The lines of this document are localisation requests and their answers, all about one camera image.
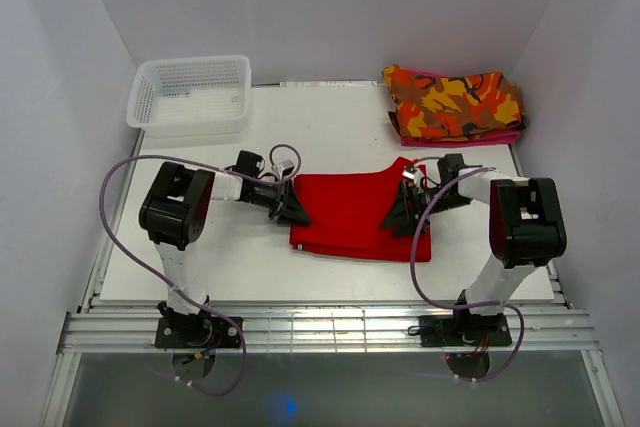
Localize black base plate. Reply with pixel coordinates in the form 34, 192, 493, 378
153, 316, 241, 349
407, 314, 512, 347

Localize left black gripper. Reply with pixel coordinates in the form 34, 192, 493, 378
246, 178, 312, 228

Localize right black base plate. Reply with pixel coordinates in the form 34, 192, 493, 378
407, 314, 512, 347

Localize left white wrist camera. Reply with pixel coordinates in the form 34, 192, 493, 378
271, 160, 296, 180

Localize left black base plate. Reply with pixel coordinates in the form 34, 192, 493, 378
153, 316, 241, 349

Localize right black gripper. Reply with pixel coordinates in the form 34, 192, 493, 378
380, 178, 471, 237

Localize orange camouflage folded trousers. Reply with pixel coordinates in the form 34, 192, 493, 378
382, 63, 526, 141

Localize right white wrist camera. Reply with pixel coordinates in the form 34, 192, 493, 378
402, 164, 426, 188

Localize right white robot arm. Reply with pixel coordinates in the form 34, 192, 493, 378
381, 153, 567, 349

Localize red trousers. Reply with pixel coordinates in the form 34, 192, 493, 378
289, 157, 414, 263

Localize white perforated plastic basket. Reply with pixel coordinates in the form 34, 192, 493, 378
126, 55, 252, 138

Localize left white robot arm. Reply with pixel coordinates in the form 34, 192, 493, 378
139, 150, 312, 347

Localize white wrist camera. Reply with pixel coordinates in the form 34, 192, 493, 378
271, 160, 296, 180
402, 164, 426, 188

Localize aluminium frame rail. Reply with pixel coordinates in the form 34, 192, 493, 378
59, 305, 600, 354

